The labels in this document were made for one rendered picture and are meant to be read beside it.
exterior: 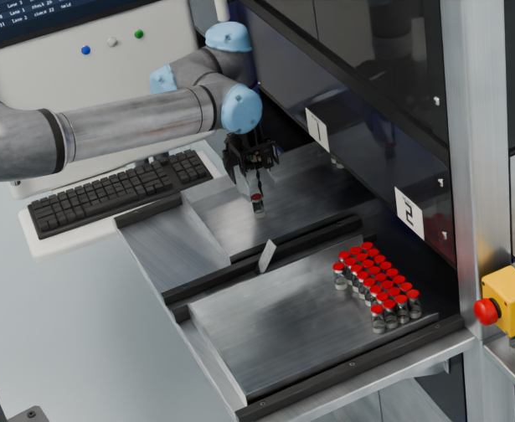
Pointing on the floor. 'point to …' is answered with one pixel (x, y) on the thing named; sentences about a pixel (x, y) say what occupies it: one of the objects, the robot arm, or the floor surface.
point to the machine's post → (479, 182)
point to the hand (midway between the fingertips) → (254, 191)
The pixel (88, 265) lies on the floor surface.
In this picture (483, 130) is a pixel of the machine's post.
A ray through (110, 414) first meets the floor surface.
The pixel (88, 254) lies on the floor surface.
